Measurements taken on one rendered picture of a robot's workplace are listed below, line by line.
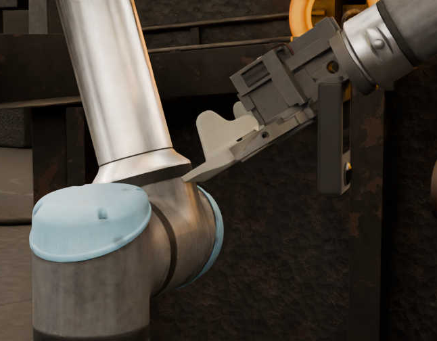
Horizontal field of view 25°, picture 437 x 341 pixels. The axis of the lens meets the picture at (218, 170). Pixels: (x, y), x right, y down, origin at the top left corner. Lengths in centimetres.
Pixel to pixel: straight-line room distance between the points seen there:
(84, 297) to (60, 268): 4
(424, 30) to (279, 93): 15
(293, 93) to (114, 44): 22
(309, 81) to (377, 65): 7
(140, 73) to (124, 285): 26
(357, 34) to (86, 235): 32
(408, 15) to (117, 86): 33
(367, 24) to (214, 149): 19
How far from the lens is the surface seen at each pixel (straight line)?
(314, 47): 98
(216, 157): 96
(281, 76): 97
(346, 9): 190
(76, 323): 95
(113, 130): 107
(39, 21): 715
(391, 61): 95
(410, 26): 95
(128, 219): 94
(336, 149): 98
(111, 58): 108
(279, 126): 96
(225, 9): 196
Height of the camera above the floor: 69
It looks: 7 degrees down
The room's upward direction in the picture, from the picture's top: straight up
